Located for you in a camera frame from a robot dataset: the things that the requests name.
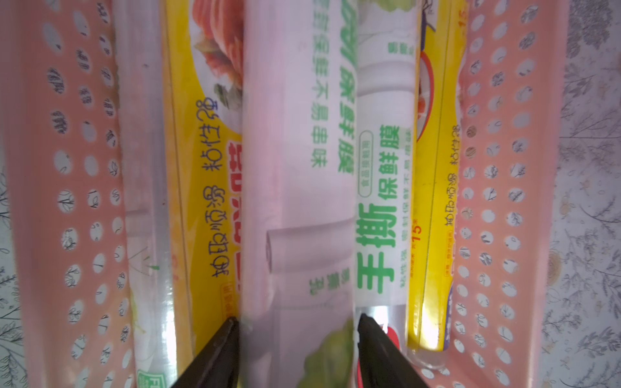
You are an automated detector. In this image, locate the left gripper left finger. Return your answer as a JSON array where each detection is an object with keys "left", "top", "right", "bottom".
[{"left": 172, "top": 317, "right": 240, "bottom": 388}]

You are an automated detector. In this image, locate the yellow wrap roll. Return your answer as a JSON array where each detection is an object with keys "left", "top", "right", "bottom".
[
  {"left": 407, "top": 1, "right": 469, "bottom": 370},
  {"left": 163, "top": 1, "right": 244, "bottom": 354}
]

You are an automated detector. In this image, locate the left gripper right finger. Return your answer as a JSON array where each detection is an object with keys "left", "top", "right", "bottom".
[{"left": 357, "top": 314, "right": 427, "bottom": 388}]

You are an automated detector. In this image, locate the pink plastic basket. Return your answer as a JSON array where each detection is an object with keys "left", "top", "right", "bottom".
[{"left": 1, "top": 1, "right": 569, "bottom": 387}]

